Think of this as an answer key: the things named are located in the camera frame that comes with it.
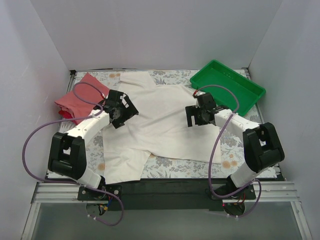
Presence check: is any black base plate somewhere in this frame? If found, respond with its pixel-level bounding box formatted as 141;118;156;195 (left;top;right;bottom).
77;177;257;211

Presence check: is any floral table mat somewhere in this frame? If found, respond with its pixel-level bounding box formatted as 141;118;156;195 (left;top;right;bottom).
46;69;280;179

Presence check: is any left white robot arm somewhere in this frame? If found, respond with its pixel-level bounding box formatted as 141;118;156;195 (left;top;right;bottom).
48;90;139;200

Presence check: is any folded red t shirt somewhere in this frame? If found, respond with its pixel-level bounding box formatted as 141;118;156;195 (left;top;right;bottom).
58;109;74;119

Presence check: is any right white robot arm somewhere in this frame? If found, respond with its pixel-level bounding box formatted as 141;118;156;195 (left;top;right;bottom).
185;93;285;199

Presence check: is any white t shirt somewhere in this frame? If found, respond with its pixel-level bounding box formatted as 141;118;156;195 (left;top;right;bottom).
102;71;220;184

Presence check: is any green plastic tray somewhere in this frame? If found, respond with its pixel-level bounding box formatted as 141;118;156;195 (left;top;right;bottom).
190;60;266;117

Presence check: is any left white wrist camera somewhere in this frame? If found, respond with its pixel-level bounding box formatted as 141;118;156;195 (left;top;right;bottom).
101;93;109;102

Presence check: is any folded pink t shirt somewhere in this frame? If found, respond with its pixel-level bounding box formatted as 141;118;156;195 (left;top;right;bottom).
55;73;110;118

